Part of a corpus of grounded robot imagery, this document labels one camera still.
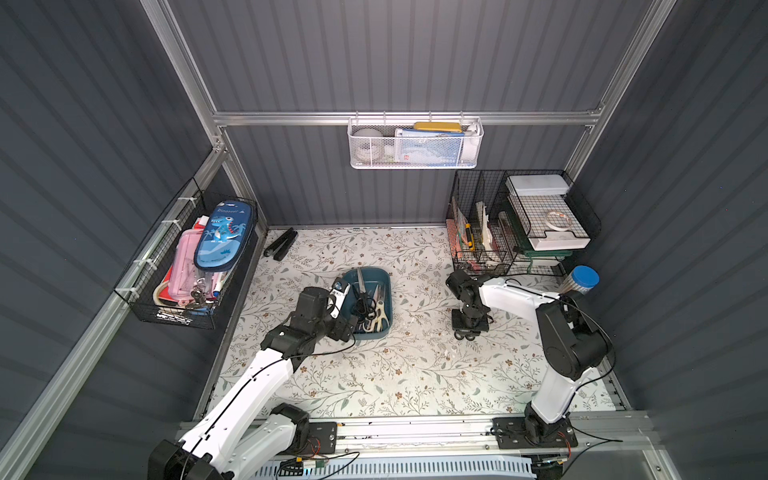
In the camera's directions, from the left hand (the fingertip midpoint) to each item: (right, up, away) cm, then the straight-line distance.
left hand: (336, 309), depth 80 cm
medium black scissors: (+7, -1, +12) cm, 13 cm away
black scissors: (+37, -8, +4) cm, 38 cm away
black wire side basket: (-37, +9, -20) cm, 43 cm away
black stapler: (-27, +18, +31) cm, 45 cm away
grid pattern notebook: (+63, +30, +18) cm, 72 cm away
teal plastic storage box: (+9, +7, +24) cm, 27 cm away
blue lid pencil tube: (+67, +8, 0) cm, 67 cm away
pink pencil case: (-33, +11, -12) cm, 37 cm away
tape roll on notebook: (+69, +26, +15) cm, 75 cm away
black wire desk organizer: (+57, +26, +19) cm, 66 cm away
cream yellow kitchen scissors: (+11, 0, +17) cm, 21 cm away
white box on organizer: (+62, +39, +21) cm, 76 cm away
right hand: (+38, -9, +11) cm, 41 cm away
